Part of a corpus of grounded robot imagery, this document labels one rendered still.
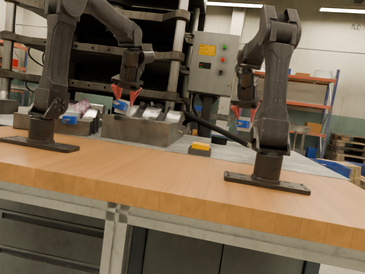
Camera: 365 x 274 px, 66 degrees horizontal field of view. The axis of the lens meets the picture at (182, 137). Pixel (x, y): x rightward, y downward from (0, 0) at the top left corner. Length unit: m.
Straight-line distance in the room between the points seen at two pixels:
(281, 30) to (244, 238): 0.50
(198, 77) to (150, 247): 1.16
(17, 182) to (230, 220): 0.42
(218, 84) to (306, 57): 6.12
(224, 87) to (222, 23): 6.25
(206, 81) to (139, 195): 1.44
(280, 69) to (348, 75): 7.33
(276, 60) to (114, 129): 0.63
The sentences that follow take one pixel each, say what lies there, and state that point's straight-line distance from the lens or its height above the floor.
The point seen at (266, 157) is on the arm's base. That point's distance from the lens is 0.68.
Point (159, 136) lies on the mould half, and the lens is 1.04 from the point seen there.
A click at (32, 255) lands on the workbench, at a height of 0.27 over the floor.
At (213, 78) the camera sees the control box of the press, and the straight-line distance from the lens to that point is 1.90.
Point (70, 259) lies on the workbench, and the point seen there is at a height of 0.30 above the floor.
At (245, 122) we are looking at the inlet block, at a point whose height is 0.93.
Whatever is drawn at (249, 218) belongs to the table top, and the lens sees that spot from 0.53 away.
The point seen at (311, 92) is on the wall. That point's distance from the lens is 7.81.
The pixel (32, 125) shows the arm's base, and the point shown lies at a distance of 0.82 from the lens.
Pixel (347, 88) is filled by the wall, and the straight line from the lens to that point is 8.01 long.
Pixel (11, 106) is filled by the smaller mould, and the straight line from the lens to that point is 1.66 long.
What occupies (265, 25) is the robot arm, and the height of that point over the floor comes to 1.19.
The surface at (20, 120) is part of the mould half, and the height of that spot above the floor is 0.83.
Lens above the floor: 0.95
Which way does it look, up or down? 6 degrees down
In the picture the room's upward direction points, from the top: 8 degrees clockwise
